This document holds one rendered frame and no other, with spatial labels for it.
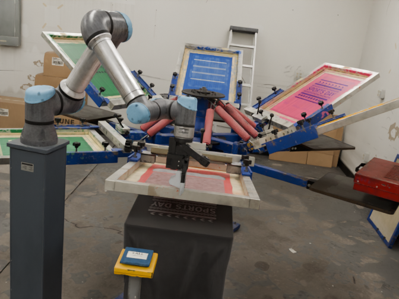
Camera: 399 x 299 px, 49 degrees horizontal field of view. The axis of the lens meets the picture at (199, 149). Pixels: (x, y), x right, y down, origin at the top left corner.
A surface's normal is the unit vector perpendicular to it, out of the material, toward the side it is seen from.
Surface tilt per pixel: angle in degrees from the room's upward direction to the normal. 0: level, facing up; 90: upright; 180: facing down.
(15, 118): 90
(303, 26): 90
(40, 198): 90
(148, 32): 90
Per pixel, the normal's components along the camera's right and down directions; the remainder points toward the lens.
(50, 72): 0.05, 0.30
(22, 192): -0.24, 0.25
